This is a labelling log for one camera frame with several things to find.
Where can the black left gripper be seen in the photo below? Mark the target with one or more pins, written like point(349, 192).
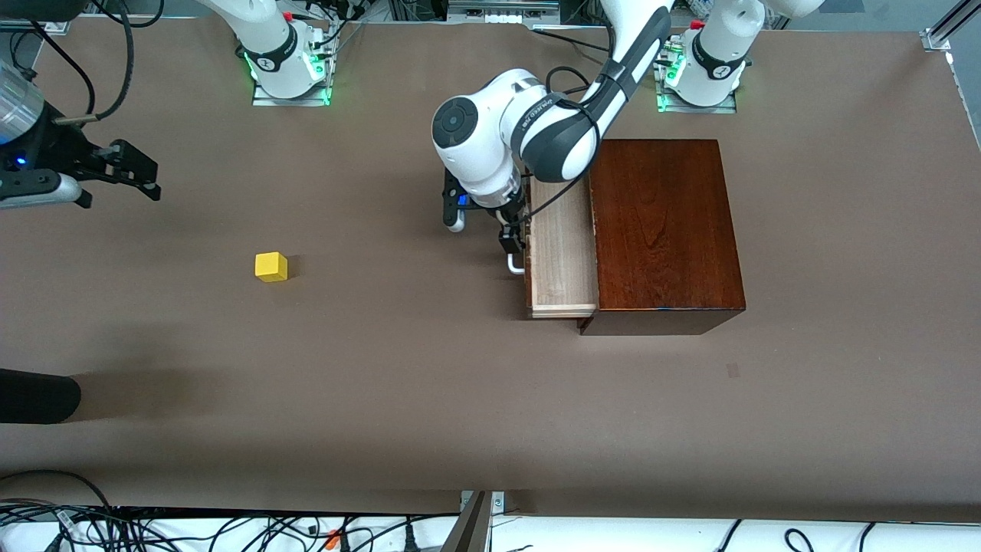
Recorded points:
point(509, 212)

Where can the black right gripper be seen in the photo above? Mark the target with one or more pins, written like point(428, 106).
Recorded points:
point(63, 147)

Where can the yellow wooden block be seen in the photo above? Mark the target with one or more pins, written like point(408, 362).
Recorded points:
point(270, 267)

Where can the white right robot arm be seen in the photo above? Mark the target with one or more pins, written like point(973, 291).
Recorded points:
point(264, 31)

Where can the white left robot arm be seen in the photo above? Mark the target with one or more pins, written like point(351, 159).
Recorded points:
point(475, 146)

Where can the dark brown wooden cabinet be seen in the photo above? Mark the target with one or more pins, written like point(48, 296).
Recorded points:
point(659, 230)

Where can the grey power strip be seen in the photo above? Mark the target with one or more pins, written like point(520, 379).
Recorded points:
point(498, 14)

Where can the black cylindrical object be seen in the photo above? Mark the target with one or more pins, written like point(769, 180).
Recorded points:
point(38, 395)

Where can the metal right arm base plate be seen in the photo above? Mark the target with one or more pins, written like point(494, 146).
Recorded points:
point(291, 101)

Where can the aluminium frame bar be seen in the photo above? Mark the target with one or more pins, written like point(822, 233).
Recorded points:
point(950, 27)
point(46, 19)

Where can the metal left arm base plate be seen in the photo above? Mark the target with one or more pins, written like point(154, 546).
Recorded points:
point(705, 110)

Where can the aluminium profile post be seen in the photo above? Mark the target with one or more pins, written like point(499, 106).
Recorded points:
point(471, 529)

